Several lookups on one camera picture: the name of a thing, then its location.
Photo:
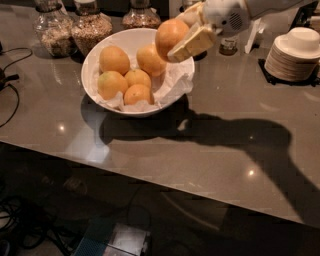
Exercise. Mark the small centre orange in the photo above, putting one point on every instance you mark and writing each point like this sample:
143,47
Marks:
138,76

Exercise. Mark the clear glass bottle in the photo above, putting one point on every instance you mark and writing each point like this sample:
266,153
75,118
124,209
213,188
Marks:
228,46

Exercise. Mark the white ceramic bowl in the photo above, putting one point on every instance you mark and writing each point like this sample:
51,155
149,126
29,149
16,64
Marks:
128,40

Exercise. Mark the glass cereal jar far left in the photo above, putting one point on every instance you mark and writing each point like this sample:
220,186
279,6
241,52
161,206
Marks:
53,28

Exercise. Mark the glass cereal jar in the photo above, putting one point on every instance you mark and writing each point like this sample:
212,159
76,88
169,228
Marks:
188,3
91,25
141,15
53,28

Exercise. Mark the white paper bowl liner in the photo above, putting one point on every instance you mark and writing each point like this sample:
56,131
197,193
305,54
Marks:
175,82

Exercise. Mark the grey box on floor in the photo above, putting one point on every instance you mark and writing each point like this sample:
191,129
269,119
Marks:
104,237

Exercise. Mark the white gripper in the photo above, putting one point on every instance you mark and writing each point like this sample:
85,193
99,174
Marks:
224,16

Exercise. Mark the white sign stand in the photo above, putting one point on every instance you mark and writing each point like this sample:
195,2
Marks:
254,29

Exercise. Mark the black tray under plates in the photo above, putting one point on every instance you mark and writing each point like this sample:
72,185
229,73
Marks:
313,80

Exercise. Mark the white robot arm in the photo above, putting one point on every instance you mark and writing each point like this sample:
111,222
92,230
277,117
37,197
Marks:
259,8

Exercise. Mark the stack of white plates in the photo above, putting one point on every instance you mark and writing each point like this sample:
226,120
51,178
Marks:
294,55

